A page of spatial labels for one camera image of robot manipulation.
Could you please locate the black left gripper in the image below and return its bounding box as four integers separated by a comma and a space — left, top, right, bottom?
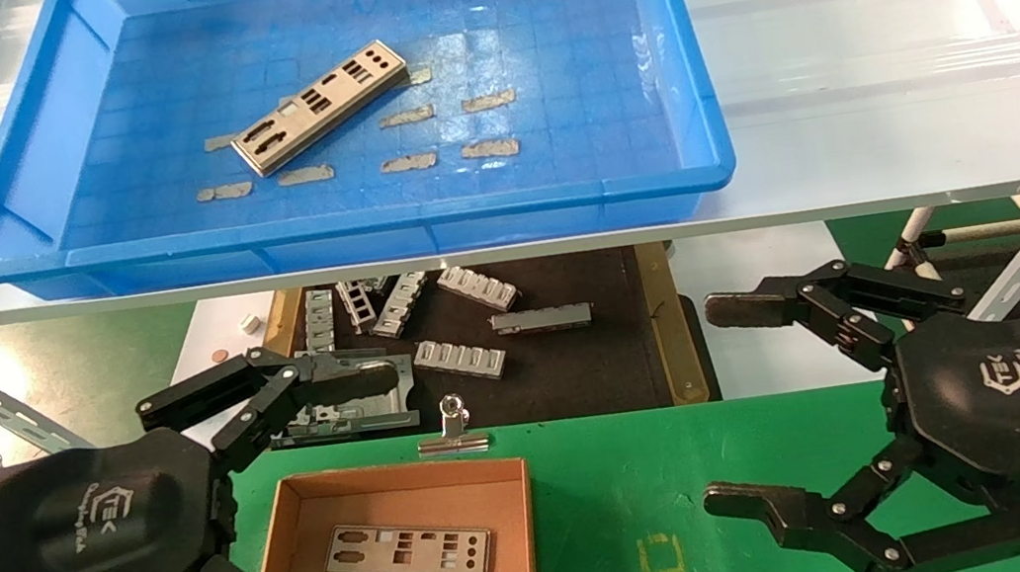
0, 327, 431, 572

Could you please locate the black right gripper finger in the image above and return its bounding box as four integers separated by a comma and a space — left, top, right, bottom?
701, 243, 976, 397

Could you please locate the silver perforated metal plate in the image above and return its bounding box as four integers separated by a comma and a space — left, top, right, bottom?
219, 37, 421, 182
317, 504, 498, 572

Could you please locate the blue plastic tray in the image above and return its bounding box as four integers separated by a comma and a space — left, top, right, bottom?
0, 0, 745, 317

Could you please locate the silver binder clip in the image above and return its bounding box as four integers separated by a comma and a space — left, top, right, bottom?
411, 389, 492, 459

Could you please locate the green table mat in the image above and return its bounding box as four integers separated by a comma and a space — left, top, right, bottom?
0, 337, 1020, 572

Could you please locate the grey slotted metal part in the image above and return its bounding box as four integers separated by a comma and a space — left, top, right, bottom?
435, 259, 522, 320
299, 288, 342, 355
411, 330, 511, 389
367, 270, 436, 342

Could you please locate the grey ladder shaped metal part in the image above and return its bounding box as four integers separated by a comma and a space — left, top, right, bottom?
335, 278, 381, 337

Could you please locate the grey metal bar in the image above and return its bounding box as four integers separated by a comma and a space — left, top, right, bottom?
489, 300, 594, 339

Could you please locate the large grey metal bracket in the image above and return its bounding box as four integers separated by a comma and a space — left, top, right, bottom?
261, 337, 423, 449

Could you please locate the black felt tray wooden frame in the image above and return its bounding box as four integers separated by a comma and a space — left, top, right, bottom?
217, 232, 722, 469

